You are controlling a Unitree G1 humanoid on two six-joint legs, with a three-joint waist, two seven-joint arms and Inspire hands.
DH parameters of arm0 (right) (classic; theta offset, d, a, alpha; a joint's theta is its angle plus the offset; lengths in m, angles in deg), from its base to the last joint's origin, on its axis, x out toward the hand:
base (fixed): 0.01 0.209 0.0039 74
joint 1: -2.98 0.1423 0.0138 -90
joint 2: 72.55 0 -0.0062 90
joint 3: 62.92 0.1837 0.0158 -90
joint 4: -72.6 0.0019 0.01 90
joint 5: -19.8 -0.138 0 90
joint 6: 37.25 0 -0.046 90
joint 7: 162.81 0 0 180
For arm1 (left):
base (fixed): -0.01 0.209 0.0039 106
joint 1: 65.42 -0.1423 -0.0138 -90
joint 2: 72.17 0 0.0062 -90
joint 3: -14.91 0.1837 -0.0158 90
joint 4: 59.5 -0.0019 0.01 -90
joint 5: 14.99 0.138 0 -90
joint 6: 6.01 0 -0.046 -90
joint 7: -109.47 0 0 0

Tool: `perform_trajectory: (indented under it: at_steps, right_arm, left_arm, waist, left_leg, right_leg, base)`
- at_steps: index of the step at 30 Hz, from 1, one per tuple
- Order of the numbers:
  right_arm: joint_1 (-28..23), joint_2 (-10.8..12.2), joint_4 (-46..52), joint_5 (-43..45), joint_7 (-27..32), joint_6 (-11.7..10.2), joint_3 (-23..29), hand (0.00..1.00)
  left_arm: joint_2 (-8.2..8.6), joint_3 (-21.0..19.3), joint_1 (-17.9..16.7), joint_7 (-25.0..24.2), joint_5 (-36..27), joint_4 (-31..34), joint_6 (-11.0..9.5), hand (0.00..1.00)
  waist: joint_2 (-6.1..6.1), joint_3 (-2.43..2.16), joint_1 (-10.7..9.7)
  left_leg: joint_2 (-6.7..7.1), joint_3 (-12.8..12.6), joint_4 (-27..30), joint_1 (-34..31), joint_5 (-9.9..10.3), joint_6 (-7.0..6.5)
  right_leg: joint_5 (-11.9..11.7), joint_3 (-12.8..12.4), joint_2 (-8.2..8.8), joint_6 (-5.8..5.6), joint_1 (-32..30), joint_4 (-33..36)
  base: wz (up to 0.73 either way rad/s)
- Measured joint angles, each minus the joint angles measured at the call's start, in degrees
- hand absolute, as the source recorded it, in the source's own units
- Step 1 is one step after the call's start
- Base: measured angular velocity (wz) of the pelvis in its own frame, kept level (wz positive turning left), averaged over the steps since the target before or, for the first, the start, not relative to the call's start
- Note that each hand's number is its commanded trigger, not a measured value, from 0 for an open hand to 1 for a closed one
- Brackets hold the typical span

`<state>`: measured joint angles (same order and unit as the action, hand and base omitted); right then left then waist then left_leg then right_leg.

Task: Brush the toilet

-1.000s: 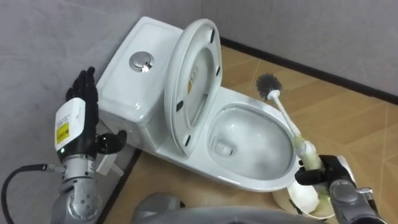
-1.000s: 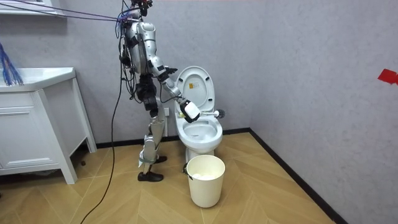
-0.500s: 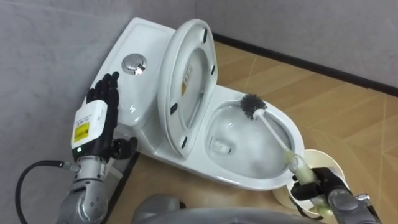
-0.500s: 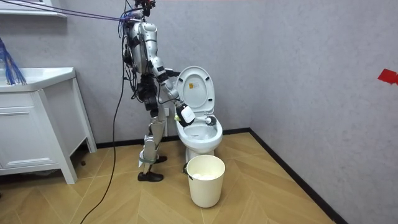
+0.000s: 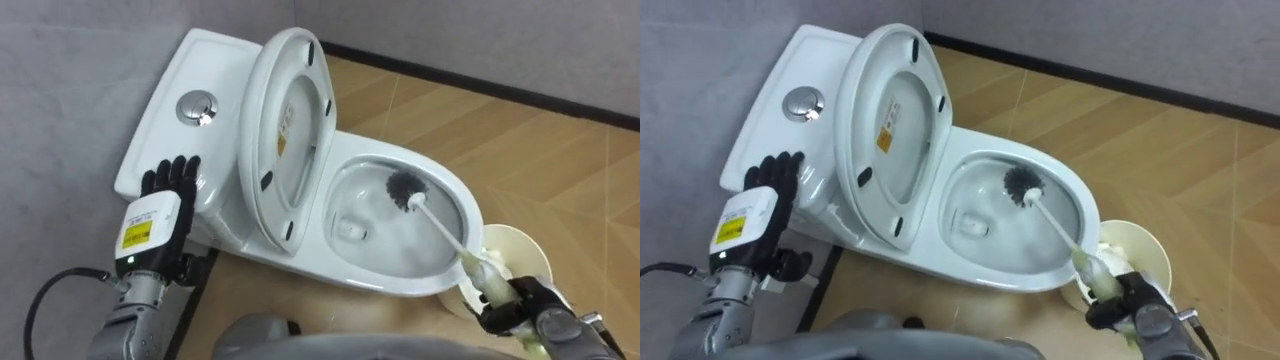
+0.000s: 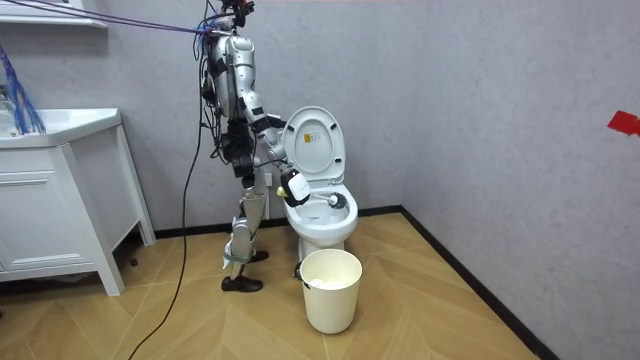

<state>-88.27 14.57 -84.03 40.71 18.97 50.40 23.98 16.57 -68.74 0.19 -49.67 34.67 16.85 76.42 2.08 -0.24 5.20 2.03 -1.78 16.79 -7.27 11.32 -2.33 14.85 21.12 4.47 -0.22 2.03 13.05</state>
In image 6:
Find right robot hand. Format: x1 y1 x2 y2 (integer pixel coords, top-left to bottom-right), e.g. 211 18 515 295
278 168 313 209

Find toilet brush with clear handle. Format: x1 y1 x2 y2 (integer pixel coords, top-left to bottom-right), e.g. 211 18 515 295
276 185 349 210

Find white toilet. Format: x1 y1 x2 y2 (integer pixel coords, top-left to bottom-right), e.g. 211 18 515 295
280 104 360 264

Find robot legs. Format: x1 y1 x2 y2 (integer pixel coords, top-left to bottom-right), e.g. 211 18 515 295
221 162 272 294

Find robot body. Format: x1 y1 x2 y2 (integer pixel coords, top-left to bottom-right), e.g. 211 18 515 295
192 0 266 187

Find cream waste bin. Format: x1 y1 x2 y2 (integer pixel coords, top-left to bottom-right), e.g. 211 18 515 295
298 248 364 336

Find white vanity cabinet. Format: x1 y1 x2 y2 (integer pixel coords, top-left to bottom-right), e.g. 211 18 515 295
0 107 157 298

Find red tape piece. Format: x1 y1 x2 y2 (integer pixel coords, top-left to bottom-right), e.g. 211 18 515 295
606 109 640 138

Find black floor cable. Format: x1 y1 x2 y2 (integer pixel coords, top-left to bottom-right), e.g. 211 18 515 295
126 54 209 360

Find cable bundle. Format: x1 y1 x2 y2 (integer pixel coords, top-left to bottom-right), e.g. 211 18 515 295
0 0 236 137

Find white wall shelf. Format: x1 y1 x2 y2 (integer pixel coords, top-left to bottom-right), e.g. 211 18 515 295
0 0 109 30

